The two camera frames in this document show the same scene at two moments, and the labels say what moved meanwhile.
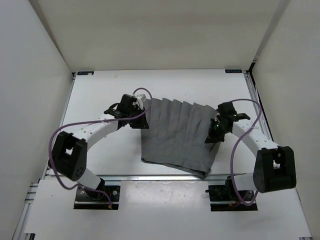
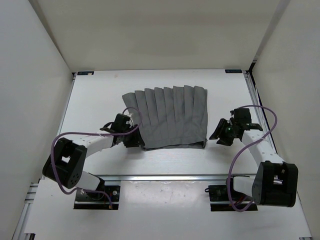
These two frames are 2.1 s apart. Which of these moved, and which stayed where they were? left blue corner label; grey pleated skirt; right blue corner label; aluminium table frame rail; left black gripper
Moved: grey pleated skirt; left black gripper
Stayed: aluminium table frame rail; left blue corner label; right blue corner label
